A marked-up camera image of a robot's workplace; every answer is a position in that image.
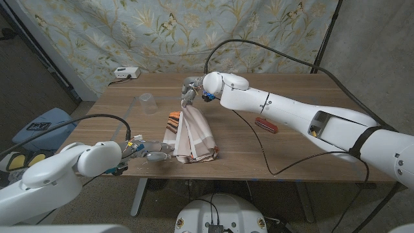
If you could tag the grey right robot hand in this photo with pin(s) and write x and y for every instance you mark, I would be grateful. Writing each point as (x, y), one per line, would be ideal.
(191, 89)

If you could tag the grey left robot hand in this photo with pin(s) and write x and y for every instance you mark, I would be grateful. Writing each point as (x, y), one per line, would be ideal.
(152, 149)

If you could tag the beige cloth with orange print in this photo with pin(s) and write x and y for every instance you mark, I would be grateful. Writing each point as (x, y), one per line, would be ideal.
(194, 136)

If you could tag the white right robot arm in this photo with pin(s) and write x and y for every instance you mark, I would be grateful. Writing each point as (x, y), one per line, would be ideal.
(291, 110)

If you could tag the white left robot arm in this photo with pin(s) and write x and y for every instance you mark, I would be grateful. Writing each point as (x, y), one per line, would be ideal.
(51, 181)

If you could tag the clear plastic cup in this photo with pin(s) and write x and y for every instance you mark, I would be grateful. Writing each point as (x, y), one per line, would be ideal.
(148, 105)

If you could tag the red swiss knife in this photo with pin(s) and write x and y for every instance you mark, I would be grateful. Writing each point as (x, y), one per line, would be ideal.
(266, 125)

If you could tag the grey table leg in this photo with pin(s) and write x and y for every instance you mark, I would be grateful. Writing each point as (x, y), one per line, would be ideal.
(139, 197)
(305, 204)

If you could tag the floral printed backdrop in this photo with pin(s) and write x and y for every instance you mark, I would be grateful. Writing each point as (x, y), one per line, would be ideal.
(161, 35)

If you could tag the white power strip box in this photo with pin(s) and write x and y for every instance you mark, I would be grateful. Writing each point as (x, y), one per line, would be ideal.
(126, 72)

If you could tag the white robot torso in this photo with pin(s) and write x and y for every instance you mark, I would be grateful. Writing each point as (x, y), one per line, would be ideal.
(226, 210)

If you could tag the black electronics box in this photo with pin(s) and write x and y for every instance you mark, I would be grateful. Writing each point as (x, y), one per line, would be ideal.
(215, 228)

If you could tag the blue padded box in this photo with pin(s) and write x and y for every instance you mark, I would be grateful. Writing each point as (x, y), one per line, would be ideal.
(48, 136)

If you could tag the black shoe with yellow insole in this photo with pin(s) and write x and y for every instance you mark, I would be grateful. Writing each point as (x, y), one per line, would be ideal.
(36, 160)

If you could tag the grey sneaker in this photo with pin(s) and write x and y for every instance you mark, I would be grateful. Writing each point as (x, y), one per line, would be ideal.
(16, 161)

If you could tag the black backdrop stand pole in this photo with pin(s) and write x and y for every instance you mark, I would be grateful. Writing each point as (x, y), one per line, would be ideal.
(326, 37)

